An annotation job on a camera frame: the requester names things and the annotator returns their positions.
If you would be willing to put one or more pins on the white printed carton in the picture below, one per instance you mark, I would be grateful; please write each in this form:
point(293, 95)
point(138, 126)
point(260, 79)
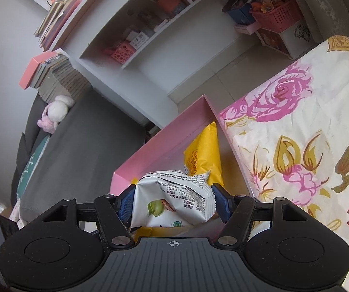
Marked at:
point(299, 39)

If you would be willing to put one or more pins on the row of pink upright books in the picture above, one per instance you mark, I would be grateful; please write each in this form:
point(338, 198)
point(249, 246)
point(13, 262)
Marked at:
point(56, 21)

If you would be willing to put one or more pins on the pink tray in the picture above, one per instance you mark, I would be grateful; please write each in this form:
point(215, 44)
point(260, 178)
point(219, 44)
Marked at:
point(246, 28)

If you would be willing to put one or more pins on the grey sofa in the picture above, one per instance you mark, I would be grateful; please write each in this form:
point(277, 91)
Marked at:
point(86, 146)

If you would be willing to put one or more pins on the grey patterned curtain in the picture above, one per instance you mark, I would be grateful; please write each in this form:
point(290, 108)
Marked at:
point(323, 3)

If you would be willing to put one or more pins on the white bookshelf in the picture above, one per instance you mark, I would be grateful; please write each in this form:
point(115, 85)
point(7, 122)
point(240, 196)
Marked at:
point(126, 92)

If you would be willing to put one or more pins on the blue storage box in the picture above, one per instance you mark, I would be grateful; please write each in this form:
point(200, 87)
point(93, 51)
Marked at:
point(241, 13)

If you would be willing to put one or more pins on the pink basket with round holes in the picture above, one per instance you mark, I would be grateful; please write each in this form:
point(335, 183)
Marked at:
point(120, 53)

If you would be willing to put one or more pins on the pink lattice basket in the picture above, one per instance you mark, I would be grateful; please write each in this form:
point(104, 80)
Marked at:
point(279, 15)

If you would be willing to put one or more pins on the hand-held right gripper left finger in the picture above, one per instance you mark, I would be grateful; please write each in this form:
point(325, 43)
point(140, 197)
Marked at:
point(127, 204)

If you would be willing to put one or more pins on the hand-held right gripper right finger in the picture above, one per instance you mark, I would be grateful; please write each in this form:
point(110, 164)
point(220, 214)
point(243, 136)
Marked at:
point(220, 201)

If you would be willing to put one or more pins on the white labelled box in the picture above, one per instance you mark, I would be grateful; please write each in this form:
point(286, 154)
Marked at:
point(138, 40)

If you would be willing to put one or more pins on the teal pillow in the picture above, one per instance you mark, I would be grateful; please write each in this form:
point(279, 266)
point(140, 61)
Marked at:
point(31, 170)

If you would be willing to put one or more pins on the large yellow snack packet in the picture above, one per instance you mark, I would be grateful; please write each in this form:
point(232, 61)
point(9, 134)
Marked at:
point(150, 231)

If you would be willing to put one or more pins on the pink and white plush toy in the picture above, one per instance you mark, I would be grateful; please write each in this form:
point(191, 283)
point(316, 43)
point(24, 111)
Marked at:
point(56, 109)

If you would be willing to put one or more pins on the dark grey cushion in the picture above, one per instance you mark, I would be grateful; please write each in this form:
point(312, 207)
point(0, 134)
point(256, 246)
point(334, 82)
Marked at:
point(25, 149)

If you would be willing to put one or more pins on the row of grey books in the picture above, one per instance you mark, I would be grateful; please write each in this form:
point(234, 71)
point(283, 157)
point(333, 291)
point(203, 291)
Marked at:
point(56, 79)

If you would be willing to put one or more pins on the pink cardboard box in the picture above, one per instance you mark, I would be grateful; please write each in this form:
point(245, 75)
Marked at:
point(156, 155)

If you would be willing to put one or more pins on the white snack packet nut print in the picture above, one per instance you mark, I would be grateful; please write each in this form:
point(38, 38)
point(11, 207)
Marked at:
point(168, 193)

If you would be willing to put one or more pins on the orange pot with stationery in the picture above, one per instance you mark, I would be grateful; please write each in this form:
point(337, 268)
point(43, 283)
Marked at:
point(170, 1)

